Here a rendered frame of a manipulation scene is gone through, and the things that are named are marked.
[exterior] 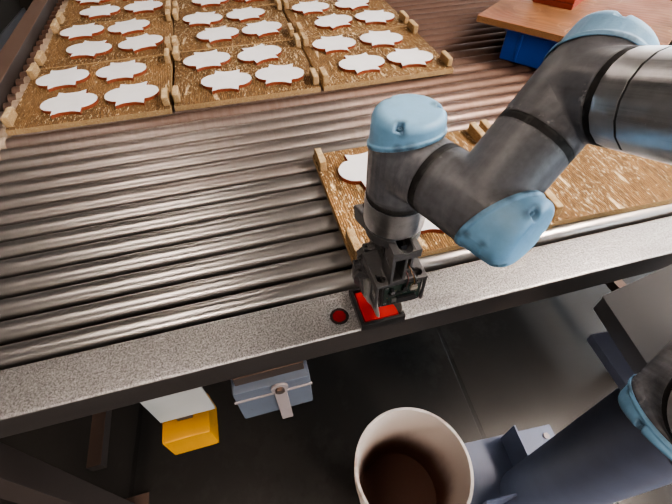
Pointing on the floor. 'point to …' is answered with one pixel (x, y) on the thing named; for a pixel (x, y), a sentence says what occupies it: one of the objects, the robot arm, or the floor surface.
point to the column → (572, 454)
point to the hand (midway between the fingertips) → (377, 297)
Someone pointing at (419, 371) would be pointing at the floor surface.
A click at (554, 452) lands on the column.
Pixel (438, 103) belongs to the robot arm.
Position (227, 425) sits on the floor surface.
